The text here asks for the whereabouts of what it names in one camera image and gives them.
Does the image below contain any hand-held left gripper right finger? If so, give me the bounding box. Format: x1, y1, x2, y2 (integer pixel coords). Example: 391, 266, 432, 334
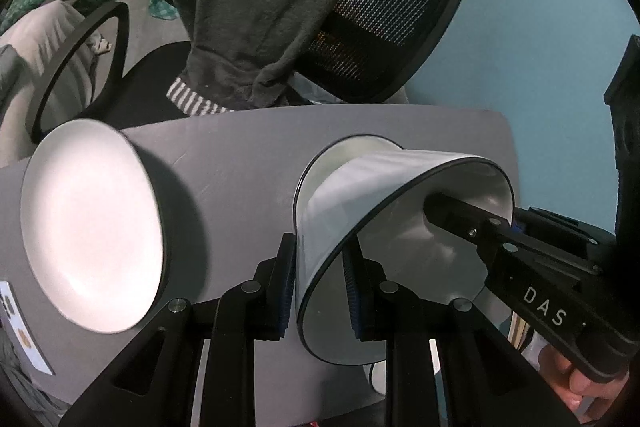
342, 242, 581, 427

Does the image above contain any white phone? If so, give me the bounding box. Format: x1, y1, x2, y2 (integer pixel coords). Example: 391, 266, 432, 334
0, 279, 55, 375

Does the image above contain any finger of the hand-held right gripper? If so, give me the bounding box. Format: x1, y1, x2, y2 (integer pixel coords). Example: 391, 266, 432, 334
424, 193, 516, 258
515, 207, 613, 258

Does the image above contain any bed with grey sheet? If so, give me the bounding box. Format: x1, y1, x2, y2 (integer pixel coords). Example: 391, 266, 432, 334
0, 2, 111, 168

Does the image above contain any person's right hand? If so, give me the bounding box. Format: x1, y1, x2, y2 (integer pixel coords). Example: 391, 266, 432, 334
537, 344, 631, 423

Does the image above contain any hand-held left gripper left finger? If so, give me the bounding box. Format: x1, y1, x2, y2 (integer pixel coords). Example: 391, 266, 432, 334
60, 232, 298, 427

